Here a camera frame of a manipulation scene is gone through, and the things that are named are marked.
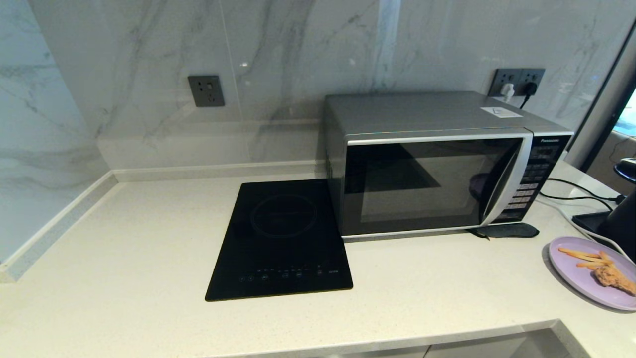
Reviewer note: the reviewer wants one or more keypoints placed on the white paper sticker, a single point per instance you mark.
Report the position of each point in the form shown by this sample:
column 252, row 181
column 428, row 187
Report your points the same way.
column 502, row 112

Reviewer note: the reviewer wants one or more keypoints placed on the long french fry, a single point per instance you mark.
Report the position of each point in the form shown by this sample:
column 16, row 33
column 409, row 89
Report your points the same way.
column 576, row 253

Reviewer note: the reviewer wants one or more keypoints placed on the grey single wall socket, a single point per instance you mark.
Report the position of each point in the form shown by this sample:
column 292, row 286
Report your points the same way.
column 205, row 91

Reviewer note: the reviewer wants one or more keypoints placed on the purple plate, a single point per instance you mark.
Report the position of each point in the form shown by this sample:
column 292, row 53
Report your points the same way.
column 571, row 276

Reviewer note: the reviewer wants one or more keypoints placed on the grey double wall socket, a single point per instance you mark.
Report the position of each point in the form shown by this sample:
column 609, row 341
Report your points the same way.
column 519, row 75

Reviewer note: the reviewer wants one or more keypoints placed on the black induction cooktop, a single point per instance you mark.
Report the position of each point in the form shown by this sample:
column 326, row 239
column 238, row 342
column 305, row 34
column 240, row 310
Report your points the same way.
column 278, row 238

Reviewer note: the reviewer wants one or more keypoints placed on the short french fry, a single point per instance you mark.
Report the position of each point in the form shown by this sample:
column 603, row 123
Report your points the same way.
column 589, row 265

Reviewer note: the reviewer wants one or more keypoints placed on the silver microwave oven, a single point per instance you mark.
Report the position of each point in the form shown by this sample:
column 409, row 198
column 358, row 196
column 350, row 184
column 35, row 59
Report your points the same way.
column 422, row 112

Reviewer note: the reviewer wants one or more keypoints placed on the black rubber pad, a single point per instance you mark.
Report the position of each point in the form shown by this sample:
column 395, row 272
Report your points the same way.
column 512, row 230

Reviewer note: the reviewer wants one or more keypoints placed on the black power plug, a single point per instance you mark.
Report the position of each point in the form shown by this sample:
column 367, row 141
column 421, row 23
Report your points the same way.
column 531, row 89

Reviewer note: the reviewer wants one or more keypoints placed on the white power plug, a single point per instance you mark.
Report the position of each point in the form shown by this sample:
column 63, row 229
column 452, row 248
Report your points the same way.
column 508, row 91

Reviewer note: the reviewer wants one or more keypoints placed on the fried chicken piece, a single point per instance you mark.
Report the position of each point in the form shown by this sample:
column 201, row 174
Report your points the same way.
column 613, row 278

